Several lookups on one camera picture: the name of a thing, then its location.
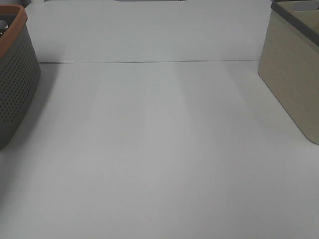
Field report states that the beige basket grey rim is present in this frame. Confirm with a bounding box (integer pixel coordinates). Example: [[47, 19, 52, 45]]
[[258, 0, 319, 144]]

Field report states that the grey perforated basket orange rim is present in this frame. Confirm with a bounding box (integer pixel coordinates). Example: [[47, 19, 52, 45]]
[[0, 4, 41, 149]]

